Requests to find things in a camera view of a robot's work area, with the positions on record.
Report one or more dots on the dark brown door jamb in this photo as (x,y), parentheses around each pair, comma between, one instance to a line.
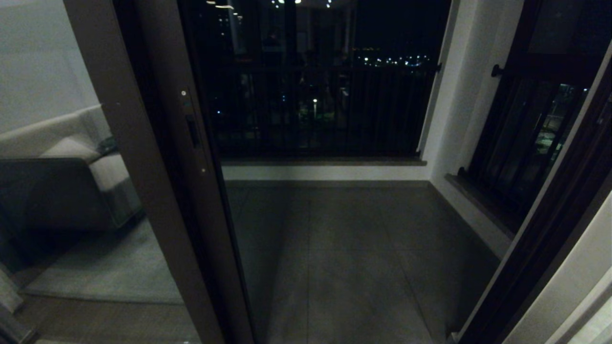
(540,248)

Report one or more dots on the light grey sofa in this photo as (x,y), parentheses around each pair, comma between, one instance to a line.
(57,196)

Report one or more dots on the light grey sofa cushion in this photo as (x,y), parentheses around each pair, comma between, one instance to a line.
(71,149)

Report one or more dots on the grey floor rug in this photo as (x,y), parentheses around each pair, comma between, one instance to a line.
(114,267)

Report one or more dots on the sliding glass door brown frame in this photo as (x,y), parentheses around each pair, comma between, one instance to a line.
(191,200)

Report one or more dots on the long grey stone sill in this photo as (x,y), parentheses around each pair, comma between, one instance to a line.
(325,162)

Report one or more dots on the dark green cloth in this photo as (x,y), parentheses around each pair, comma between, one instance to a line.
(107,145)

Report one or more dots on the fixed glass door panel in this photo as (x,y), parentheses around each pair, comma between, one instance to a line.
(138,181)

